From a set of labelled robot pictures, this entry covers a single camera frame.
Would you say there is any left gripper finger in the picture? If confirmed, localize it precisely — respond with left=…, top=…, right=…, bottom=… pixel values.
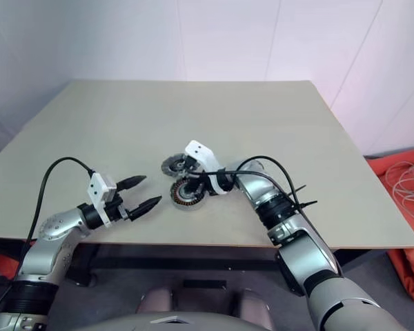
left=127, top=195, right=163, bottom=221
left=115, top=174, right=148, bottom=190

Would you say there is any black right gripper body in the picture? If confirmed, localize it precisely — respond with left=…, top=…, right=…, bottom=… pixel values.
left=192, top=168, right=215, bottom=196

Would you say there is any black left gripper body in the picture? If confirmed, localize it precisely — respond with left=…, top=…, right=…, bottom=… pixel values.
left=105, top=192, right=132, bottom=221

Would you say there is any copper wound stator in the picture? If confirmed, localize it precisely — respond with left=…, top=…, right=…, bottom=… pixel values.
left=168, top=179, right=208, bottom=210

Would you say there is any small orange cushion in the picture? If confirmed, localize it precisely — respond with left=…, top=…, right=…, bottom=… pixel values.
left=0, top=253, right=25, bottom=280

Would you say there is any grey robot torso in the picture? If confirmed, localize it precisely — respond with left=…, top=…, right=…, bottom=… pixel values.
left=77, top=312, right=263, bottom=331

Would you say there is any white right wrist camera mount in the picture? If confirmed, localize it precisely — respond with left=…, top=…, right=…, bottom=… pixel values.
left=184, top=139, right=234, bottom=197

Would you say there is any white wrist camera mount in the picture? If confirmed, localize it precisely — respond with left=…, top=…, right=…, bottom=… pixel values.
left=86, top=172, right=117, bottom=228
left=184, top=139, right=234, bottom=197

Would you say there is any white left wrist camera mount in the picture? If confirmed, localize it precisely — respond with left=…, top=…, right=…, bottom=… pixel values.
left=86, top=172, right=117, bottom=228

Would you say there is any black table frame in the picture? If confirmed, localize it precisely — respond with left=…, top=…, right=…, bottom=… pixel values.
left=63, top=243, right=384, bottom=294

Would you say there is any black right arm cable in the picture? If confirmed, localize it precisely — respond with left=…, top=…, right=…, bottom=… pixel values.
left=193, top=155, right=306, bottom=211

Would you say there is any black cable tie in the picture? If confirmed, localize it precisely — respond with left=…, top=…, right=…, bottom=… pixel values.
left=289, top=184, right=318, bottom=210

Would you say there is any white cable coil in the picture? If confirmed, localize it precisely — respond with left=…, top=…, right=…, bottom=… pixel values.
left=386, top=160, right=414, bottom=221

